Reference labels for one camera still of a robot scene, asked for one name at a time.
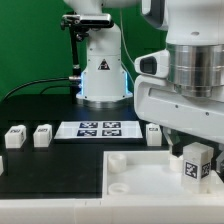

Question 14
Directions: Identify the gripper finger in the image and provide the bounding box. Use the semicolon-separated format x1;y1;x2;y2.
163;128;180;156
216;146;224;174

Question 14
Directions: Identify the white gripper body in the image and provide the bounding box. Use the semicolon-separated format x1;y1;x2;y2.
134;75;224;144

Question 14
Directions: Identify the white square tabletop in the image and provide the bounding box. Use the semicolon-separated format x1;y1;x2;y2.
102;149;224;200

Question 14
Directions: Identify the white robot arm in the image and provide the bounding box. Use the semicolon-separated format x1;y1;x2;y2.
63;0;224;144

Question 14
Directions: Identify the white obstacle fence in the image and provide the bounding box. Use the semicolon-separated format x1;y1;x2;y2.
0;153;224;224

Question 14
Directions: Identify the white tag sheet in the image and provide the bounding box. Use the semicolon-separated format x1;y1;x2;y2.
55;121;142;140

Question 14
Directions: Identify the white part left edge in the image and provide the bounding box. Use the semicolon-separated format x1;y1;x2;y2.
0;156;4;176

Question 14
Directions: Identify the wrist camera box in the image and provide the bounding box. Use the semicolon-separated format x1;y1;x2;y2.
134;50;170;79

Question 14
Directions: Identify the black cable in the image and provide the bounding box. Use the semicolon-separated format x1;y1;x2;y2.
1;76;82;101

